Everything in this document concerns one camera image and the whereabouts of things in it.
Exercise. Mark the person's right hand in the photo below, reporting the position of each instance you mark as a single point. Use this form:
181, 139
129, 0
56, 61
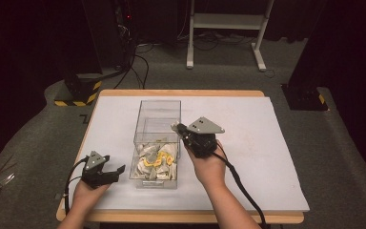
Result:
209, 171

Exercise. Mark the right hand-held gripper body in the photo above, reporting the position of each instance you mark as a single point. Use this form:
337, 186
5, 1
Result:
203, 143

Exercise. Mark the pile of tea bags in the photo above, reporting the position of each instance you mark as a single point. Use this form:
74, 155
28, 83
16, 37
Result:
155, 162

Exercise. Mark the person's left hand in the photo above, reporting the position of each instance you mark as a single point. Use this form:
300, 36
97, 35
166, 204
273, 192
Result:
87, 195

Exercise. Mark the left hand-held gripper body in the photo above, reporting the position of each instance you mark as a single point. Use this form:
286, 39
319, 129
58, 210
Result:
94, 176

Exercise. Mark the grey tape piece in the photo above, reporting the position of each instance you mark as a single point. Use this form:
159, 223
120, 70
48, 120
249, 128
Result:
58, 196

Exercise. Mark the wooden table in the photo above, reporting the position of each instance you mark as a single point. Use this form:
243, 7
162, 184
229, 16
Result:
158, 217

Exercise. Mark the white tea bag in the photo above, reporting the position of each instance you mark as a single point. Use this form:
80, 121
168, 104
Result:
173, 126

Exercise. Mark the white metal stand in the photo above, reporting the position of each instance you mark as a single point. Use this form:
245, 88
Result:
228, 21

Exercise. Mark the dark equipment rack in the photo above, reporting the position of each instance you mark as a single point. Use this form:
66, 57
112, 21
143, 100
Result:
125, 31

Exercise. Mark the clear plastic box shell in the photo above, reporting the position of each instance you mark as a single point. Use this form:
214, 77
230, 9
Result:
158, 109

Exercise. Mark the black stand base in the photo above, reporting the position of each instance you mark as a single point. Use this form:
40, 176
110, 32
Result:
303, 97

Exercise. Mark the white table mat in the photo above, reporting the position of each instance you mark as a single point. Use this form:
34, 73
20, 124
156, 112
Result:
260, 178

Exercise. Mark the black stand with striped base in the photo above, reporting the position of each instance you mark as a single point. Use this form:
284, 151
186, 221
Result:
76, 92

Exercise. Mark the clear plastic drawer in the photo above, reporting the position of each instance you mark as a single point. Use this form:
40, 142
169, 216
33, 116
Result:
155, 185

